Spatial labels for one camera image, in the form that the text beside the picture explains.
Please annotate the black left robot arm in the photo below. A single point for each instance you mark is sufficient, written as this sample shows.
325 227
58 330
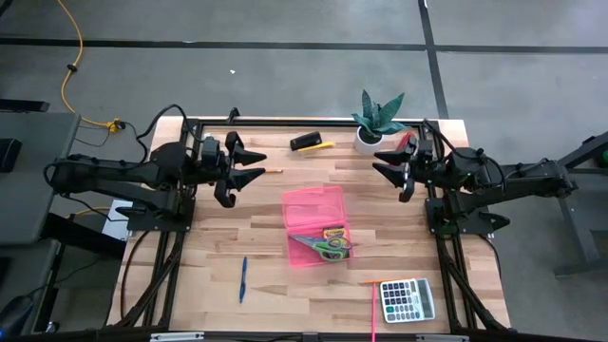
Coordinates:
109 171

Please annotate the white desk calculator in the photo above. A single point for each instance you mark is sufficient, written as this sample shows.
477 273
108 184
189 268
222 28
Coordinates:
406 300

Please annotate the blue pen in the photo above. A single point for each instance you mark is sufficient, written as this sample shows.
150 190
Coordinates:
243 280

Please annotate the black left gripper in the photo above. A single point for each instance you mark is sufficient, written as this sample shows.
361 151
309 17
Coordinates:
214 173

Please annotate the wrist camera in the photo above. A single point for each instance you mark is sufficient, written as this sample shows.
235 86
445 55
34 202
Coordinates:
211 149
425 149

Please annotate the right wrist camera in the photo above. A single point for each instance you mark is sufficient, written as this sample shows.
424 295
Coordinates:
425 149

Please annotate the yellow highlighter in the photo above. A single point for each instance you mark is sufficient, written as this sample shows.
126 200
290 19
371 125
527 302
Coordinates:
316 146

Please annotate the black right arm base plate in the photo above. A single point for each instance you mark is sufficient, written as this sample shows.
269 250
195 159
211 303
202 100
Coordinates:
468 225

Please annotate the pink translucent pencil case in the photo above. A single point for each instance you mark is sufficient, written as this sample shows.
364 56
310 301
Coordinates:
311 209

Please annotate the short orange pencil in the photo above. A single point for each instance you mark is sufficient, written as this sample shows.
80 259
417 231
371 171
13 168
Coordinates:
368 281

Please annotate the pink pen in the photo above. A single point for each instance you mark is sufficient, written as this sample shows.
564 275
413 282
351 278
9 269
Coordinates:
374 309

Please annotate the grey metal stand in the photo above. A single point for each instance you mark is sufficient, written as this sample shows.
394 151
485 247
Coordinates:
577 228

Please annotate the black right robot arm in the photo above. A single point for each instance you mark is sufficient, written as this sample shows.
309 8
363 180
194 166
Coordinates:
513 178

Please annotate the black computer mouse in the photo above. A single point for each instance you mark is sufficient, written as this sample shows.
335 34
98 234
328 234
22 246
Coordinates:
14 313

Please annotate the snake plant in white pot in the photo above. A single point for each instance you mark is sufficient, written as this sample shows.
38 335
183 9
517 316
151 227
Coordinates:
377 116

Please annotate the black stapler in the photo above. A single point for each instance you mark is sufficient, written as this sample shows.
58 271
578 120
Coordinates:
306 141

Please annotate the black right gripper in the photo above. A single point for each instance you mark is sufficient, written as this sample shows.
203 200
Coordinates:
426 173

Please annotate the white paper sheet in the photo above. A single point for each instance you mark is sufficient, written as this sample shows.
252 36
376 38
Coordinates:
114 223

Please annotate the black aluminium table frame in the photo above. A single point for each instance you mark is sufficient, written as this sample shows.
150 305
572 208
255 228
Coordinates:
332 122

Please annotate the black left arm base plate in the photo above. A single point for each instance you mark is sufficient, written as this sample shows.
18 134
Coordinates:
157 223

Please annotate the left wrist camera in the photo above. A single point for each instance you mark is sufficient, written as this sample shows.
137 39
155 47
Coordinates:
211 149

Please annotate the yellow crayon box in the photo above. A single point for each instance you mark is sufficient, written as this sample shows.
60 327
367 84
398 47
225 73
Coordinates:
333 232

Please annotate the black box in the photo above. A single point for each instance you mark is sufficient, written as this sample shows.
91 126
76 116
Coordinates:
9 154

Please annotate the long orange pencil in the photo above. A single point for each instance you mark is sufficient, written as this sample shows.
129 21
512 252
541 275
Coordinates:
274 171

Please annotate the grey desk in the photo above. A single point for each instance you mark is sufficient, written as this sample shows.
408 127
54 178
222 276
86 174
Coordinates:
28 199

